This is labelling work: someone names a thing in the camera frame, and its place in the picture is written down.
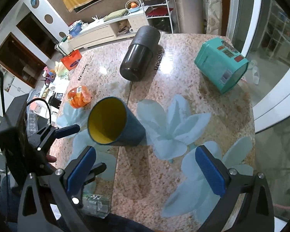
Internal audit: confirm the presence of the blue cup yellow inside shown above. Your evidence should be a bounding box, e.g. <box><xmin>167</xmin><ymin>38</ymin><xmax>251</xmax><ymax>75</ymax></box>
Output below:
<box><xmin>87</xmin><ymin>96</ymin><xmax>146</xmax><ymax>147</ymax></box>

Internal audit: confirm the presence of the operator hand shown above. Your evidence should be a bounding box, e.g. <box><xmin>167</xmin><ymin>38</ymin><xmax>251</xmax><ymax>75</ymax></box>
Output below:
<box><xmin>46</xmin><ymin>154</ymin><xmax>57</xmax><ymax>163</ymax></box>

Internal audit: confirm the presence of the orange snack packet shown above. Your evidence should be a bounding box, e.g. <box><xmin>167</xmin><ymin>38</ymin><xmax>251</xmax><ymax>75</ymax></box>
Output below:
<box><xmin>67</xmin><ymin>85</ymin><xmax>91</xmax><ymax>109</ymax></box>

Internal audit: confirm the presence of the orange tissue box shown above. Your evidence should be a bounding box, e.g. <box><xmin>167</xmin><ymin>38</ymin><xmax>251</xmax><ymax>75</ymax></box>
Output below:
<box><xmin>61</xmin><ymin>49</ymin><xmax>82</xmax><ymax>71</ymax></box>

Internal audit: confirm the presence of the black thermos bottle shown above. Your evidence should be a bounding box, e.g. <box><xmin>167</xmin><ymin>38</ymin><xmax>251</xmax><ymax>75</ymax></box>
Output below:
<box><xmin>119</xmin><ymin>25</ymin><xmax>161</xmax><ymax>82</ymax></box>

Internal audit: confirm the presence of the low white tv cabinet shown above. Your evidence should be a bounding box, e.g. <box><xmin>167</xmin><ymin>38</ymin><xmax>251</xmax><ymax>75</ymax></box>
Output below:
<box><xmin>68</xmin><ymin>9</ymin><xmax>149</xmax><ymax>50</ymax></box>

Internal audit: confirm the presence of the teal rectangular container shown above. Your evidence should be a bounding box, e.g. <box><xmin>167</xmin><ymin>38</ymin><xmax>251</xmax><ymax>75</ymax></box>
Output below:
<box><xmin>194</xmin><ymin>37</ymin><xmax>249</xmax><ymax>94</ymax></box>

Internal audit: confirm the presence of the bowl with orange fruit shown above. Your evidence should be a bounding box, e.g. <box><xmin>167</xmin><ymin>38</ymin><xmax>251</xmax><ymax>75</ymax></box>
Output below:
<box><xmin>125</xmin><ymin>0</ymin><xmax>141</xmax><ymax>13</ymax></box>

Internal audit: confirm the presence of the black cable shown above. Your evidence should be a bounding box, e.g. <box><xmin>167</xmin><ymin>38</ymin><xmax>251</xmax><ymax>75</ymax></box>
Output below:
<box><xmin>0</xmin><ymin>67</ymin><xmax>53</xmax><ymax>126</ymax></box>

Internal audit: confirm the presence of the white wire shelf rack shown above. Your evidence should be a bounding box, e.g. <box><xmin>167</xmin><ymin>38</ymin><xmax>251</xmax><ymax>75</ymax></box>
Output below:
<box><xmin>139</xmin><ymin>0</ymin><xmax>176</xmax><ymax>34</ymax></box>

